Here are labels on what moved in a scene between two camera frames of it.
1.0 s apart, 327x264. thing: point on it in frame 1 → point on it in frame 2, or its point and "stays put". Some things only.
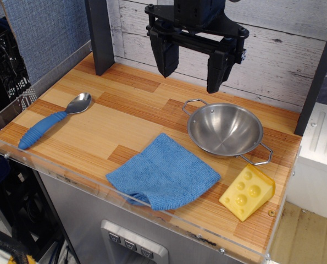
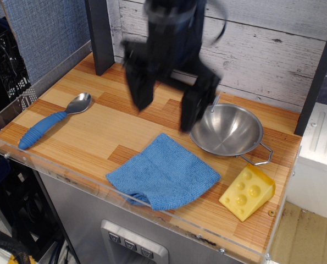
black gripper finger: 220,64 → 195,100
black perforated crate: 9,87 stays put
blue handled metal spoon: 78,104 stays put
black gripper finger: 166,51 → 142,77
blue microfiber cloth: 167,174 stays put
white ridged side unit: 315,183 stays put
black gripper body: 199,23 → 171,45
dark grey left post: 100,30 stays put
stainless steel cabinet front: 82,210 stays put
